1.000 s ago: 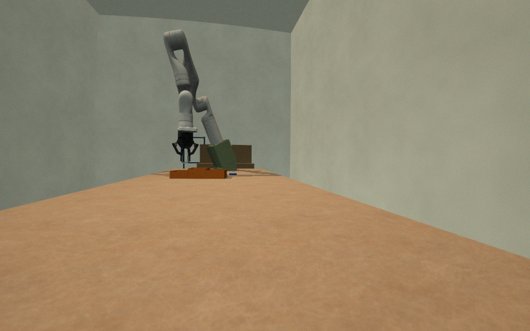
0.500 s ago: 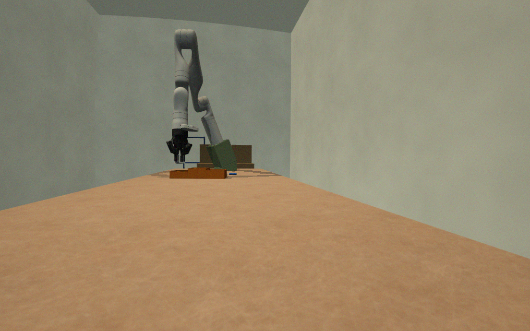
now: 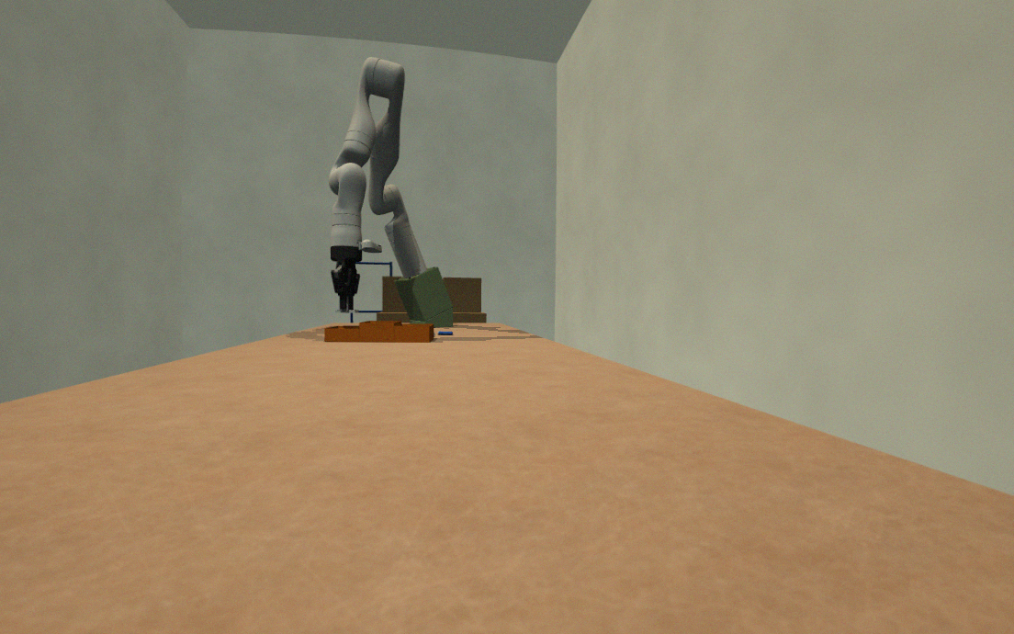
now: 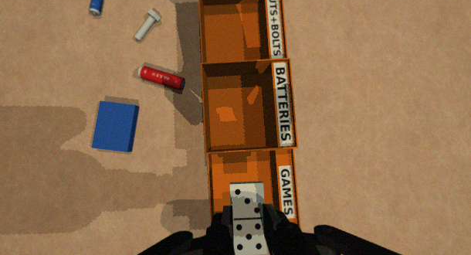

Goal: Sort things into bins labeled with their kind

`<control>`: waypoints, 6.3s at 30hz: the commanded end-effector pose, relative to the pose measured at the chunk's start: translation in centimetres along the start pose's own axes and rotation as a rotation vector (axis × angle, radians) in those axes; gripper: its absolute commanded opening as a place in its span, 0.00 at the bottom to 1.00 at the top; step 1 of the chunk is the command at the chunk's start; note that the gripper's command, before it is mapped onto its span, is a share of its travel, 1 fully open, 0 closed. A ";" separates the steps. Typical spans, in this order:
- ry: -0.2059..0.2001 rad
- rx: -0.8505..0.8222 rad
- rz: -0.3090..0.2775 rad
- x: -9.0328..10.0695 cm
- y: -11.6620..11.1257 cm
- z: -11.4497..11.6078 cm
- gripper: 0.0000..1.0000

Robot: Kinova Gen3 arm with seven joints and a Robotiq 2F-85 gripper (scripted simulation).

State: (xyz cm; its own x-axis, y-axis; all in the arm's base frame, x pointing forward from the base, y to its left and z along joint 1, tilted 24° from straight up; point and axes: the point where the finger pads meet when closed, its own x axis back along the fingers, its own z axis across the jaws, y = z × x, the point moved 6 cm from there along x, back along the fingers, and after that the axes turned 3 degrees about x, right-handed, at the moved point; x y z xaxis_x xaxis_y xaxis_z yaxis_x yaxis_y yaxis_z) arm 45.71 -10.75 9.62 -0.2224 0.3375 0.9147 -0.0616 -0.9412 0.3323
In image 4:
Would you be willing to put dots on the blue battery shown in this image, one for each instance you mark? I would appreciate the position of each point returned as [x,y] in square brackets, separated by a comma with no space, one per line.
[95,7]

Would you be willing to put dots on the grey metal bolt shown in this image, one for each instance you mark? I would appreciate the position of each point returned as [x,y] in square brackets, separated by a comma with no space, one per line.
[153,16]

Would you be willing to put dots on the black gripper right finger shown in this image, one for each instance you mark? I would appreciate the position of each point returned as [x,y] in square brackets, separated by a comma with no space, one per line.
[288,238]

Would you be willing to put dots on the red aa battery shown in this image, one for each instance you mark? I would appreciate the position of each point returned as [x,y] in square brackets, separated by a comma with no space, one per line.
[163,78]

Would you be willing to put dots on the blue rectangular block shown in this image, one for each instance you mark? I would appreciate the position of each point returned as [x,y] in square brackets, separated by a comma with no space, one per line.
[115,126]

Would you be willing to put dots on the white domino tile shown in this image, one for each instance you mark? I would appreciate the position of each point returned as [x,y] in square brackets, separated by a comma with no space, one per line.
[247,199]

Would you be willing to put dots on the orange three-compartment bin rack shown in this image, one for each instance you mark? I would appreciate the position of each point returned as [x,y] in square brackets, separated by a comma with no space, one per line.
[248,107]

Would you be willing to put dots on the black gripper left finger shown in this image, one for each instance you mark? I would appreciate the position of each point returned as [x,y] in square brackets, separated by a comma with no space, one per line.
[217,241]

